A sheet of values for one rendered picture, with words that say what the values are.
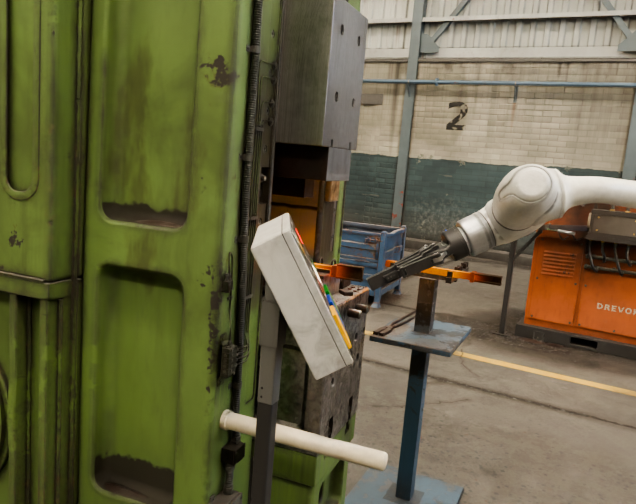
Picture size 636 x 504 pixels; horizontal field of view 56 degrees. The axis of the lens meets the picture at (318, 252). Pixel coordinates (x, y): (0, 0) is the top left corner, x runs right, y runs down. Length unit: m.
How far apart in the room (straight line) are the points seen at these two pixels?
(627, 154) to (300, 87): 7.78
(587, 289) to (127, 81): 4.22
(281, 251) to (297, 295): 0.09
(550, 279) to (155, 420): 4.01
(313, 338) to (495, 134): 8.47
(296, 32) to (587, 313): 4.03
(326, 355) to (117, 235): 0.76
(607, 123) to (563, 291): 4.39
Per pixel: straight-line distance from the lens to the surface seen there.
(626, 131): 9.26
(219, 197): 1.49
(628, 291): 5.25
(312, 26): 1.71
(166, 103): 1.66
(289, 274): 1.10
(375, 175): 10.05
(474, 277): 2.16
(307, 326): 1.12
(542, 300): 5.32
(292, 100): 1.70
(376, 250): 5.59
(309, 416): 1.82
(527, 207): 1.23
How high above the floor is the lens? 1.33
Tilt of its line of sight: 9 degrees down
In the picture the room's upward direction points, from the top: 5 degrees clockwise
